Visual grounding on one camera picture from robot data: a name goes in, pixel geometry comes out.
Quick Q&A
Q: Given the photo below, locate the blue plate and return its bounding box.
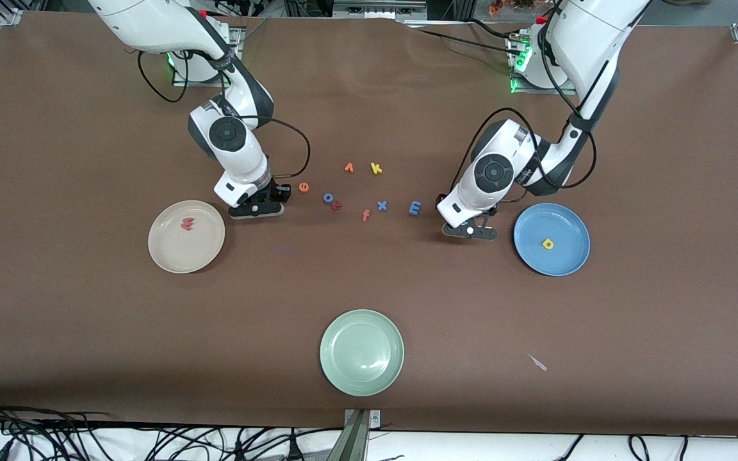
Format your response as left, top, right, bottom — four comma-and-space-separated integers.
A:
513, 202, 591, 277

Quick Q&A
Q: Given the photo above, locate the beige plate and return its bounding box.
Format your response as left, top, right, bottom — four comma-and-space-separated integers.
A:
147, 200, 226, 275

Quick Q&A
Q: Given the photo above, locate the pale green plate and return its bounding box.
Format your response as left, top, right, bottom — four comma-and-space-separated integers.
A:
319, 309, 405, 398

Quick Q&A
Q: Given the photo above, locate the brown table cover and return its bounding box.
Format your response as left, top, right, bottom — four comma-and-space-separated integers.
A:
0, 12, 738, 437

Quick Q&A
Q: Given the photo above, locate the black cable with brass plug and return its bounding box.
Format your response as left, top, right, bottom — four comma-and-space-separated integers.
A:
241, 114, 312, 180

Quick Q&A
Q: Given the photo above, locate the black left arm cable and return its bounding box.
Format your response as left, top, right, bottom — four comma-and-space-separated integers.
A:
449, 108, 599, 193

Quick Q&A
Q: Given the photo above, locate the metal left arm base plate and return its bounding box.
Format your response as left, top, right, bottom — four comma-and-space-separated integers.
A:
509, 35, 571, 95

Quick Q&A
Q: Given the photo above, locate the long black right arm cable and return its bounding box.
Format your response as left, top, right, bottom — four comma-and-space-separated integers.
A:
136, 50, 185, 104

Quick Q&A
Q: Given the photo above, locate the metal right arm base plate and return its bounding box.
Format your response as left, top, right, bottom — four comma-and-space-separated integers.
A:
172, 61, 226, 88

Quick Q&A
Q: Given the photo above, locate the black cable on table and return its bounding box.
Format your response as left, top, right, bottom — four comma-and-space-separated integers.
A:
407, 18, 523, 58

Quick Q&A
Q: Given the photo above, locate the black floor cable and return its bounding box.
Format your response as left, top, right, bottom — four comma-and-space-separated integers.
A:
559, 434, 586, 461
0, 394, 113, 426

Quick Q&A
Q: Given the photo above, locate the metal table edge bracket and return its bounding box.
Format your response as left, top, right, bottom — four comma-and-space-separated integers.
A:
342, 408, 382, 461

